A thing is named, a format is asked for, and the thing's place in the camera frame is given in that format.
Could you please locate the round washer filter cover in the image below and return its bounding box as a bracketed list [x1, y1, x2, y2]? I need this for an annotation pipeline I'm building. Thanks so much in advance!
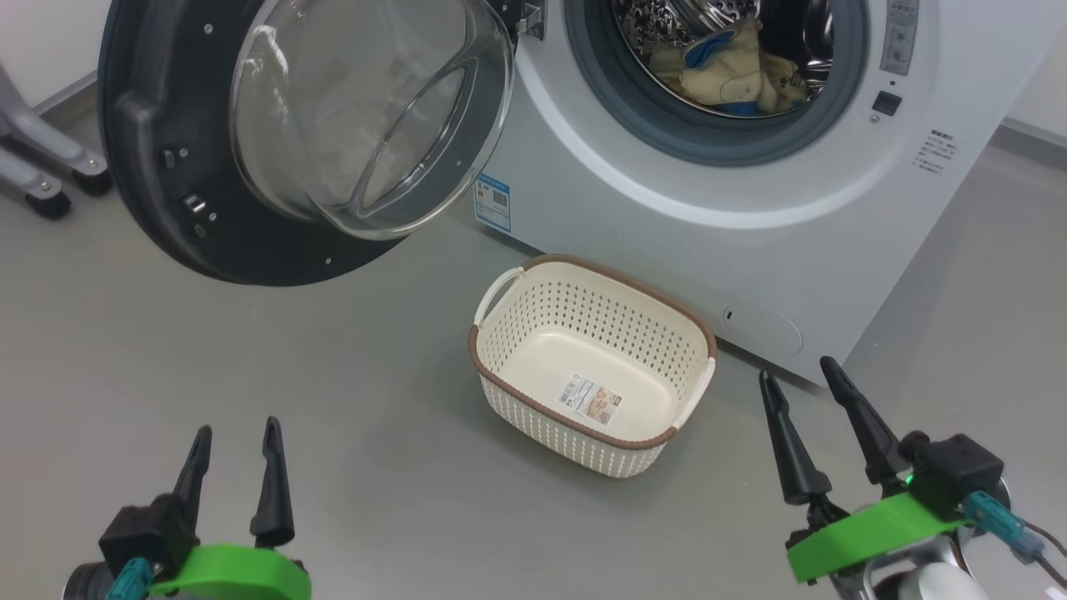
[719, 300, 804, 359]

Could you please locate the dark round glass washer door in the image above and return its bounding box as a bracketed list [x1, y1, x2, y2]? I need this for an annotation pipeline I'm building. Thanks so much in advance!
[98, 0, 518, 287]

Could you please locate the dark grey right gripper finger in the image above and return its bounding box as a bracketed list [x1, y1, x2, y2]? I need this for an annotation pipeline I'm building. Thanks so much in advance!
[820, 357, 909, 487]
[759, 370, 833, 507]

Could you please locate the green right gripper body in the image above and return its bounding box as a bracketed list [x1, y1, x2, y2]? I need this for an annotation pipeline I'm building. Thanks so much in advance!
[786, 492, 972, 584]

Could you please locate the grey metal stand leg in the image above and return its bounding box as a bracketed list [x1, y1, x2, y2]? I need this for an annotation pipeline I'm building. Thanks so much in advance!
[0, 146, 73, 222]
[0, 62, 113, 198]

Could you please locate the cream printed garment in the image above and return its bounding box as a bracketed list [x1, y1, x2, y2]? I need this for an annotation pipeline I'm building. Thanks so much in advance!
[650, 21, 809, 115]

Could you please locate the blue energy label sticker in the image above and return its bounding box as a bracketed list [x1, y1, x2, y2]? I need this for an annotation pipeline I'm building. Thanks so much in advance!
[473, 173, 512, 233]

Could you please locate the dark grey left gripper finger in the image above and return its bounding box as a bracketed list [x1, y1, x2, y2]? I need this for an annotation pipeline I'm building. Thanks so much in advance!
[171, 425, 213, 534]
[250, 417, 296, 548]

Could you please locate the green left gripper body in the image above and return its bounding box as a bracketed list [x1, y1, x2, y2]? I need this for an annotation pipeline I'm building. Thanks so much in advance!
[150, 543, 312, 600]

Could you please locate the cream perforated laundry basket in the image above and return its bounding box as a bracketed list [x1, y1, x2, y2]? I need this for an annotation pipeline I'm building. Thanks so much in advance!
[468, 254, 718, 479]

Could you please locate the blue cloth garment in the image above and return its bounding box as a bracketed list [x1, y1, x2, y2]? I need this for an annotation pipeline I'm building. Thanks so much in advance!
[685, 32, 739, 69]

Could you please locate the grey rubber door gasket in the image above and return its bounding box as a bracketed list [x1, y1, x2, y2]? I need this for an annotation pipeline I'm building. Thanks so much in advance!
[565, 0, 870, 168]

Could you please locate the white basket product sticker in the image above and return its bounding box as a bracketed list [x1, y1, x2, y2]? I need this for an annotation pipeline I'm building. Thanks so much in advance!
[557, 375, 624, 426]

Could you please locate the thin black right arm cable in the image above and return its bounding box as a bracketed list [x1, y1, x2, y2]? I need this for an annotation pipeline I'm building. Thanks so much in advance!
[1021, 517, 1067, 588]

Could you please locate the white front-load washing machine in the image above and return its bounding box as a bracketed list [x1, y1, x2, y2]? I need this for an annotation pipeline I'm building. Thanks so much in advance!
[467, 0, 1067, 388]

